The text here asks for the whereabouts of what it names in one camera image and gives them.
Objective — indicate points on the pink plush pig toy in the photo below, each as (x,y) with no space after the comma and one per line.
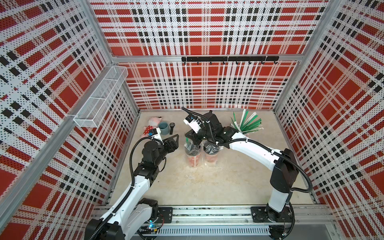
(153,123)

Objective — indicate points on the clear plastic carrier bag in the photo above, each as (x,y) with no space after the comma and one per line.
(202,156)

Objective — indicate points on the black wristwatch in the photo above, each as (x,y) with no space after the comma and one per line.
(172,125)

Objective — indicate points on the red milk tea cup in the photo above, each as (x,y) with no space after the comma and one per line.
(211,153)
(193,153)

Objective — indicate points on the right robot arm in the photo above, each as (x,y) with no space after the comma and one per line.
(287,176)

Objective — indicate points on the white wire mesh basket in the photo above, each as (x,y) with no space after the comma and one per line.
(102,96)

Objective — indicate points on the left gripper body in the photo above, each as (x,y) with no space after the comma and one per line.
(161,154)

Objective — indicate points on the teal ceramic cup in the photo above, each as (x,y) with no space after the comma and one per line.
(164,128)

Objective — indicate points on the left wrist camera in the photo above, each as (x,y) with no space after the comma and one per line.
(155,134)

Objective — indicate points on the black wall hook rail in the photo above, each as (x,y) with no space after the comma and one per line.
(225,59)

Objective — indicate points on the green white wrapped straws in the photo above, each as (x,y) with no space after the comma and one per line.
(247,123)

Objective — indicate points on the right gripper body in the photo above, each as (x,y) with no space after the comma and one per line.
(202,135)

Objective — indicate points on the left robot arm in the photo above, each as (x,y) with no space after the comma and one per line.
(123,220)

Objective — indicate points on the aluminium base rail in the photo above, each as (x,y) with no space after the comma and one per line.
(298,222)

